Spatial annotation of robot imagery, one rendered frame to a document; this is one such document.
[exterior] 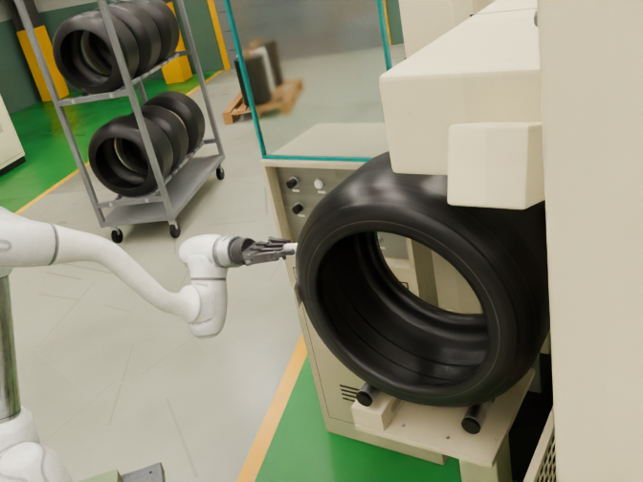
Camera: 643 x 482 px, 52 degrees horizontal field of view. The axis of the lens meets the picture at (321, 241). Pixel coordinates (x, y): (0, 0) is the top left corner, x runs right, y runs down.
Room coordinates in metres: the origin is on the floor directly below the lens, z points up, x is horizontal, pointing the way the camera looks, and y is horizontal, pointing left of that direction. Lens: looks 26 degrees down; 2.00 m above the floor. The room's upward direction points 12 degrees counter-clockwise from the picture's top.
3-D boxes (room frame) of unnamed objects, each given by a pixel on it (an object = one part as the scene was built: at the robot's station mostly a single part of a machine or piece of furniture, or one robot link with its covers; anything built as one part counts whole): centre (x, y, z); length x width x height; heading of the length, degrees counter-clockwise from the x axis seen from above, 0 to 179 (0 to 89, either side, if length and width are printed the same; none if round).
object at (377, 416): (1.43, -0.13, 0.83); 0.36 x 0.09 x 0.06; 143
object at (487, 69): (1.07, -0.40, 1.71); 0.61 x 0.25 x 0.15; 143
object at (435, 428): (1.35, -0.24, 0.80); 0.37 x 0.36 x 0.02; 53
